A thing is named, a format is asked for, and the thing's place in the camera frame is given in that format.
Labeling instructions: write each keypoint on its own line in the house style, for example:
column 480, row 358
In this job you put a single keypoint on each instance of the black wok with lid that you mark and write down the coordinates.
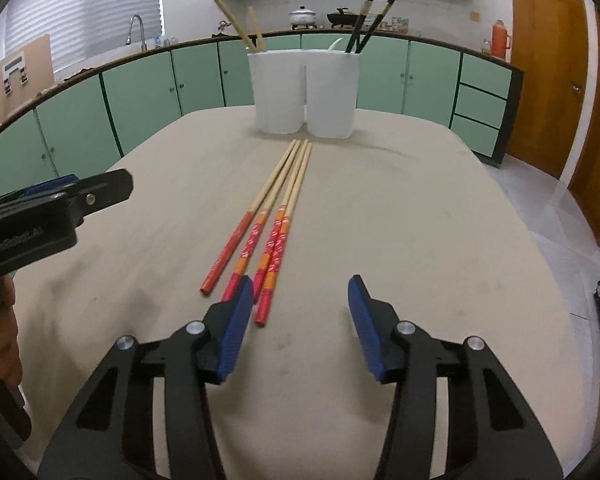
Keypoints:
column 342, row 17

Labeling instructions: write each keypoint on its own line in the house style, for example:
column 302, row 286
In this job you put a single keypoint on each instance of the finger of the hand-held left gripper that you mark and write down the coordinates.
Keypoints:
column 105, row 187
column 45, row 187

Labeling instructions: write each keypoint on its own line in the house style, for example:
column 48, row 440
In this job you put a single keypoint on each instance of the person's left hand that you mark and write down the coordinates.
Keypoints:
column 5, row 340

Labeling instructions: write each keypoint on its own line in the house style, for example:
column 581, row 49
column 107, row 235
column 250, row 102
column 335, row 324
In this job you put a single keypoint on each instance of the white window blind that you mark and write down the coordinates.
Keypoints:
column 90, row 15

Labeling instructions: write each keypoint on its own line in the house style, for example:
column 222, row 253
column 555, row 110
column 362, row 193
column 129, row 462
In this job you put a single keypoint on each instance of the white plastic fork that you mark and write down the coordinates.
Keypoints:
column 337, row 44

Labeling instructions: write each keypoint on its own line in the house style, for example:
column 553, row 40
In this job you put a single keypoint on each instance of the orange thermos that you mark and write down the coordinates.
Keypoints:
column 500, row 40

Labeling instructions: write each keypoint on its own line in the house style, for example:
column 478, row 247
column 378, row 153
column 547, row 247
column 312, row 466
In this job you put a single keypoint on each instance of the plain wooden door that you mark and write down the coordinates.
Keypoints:
column 597, row 150

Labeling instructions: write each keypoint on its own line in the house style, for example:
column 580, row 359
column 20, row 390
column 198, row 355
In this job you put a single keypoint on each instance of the white cooking pot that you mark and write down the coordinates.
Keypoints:
column 302, row 17

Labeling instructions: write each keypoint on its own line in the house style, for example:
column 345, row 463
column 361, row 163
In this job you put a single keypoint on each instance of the black chopstick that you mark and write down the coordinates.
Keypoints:
column 376, row 21
column 361, row 17

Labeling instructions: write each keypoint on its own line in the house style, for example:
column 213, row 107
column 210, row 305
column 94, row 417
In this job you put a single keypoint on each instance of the printed cardboard box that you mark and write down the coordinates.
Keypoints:
column 30, row 85

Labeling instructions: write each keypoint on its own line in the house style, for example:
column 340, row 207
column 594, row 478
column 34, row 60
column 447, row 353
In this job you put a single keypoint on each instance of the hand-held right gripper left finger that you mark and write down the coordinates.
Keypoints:
column 235, row 335

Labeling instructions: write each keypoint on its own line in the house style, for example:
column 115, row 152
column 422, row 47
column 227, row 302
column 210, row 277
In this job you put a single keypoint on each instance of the patterned container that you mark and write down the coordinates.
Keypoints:
column 401, row 25

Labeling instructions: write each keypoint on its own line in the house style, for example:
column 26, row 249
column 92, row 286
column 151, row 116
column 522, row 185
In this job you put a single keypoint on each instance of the white double utensil holder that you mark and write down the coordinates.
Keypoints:
column 280, row 90

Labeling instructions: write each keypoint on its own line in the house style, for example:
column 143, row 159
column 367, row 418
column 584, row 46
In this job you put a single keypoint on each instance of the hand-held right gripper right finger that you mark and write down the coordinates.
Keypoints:
column 367, row 330

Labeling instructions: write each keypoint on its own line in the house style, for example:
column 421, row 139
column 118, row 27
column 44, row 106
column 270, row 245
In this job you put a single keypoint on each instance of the small glass jar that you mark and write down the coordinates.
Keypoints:
column 486, row 46

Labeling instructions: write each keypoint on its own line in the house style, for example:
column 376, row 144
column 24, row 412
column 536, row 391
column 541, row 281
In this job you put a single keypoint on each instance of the metal kitchen faucet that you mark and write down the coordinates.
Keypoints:
column 142, row 32

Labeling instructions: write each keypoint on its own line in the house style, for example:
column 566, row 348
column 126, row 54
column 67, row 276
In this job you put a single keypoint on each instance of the dish soap bottles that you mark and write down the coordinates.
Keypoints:
column 166, row 41

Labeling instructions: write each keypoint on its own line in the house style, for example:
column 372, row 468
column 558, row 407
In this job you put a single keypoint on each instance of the green lower kitchen cabinets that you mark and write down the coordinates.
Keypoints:
column 145, row 90

